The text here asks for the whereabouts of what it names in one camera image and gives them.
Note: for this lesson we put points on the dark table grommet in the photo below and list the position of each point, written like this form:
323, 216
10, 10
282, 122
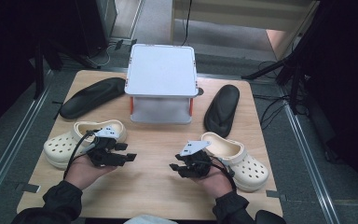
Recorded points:
200, 91

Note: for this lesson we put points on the metal floor rail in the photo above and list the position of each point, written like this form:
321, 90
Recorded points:
307, 161
12, 149

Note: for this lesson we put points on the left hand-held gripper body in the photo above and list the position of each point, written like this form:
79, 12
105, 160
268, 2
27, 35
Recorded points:
102, 157

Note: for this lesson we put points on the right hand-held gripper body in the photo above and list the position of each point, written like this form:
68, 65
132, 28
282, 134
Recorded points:
195, 165

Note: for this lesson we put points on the black metal stand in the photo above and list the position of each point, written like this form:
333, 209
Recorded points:
38, 77

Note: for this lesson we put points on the white shoe rack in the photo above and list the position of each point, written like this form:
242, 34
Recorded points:
161, 68

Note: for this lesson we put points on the cream clog shoe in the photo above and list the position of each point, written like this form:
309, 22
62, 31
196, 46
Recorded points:
251, 171
60, 147

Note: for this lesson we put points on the white cloth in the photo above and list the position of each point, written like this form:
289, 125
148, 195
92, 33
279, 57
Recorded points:
149, 219

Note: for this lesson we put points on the person's left hand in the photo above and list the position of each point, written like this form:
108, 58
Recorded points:
80, 174

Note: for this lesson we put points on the person's right hand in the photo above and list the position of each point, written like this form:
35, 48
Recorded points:
219, 183

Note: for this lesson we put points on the black tripod stand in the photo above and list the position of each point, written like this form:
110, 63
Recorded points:
261, 71

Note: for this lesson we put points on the black floor plug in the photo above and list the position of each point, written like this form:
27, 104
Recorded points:
119, 44
133, 42

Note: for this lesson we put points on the person's dark knee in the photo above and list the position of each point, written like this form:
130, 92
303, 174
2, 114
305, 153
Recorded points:
270, 217

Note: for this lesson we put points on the dark cabinet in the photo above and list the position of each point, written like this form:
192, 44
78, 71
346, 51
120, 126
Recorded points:
105, 18

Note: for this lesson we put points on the black slipper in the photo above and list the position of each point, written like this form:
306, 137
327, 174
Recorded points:
222, 112
90, 98

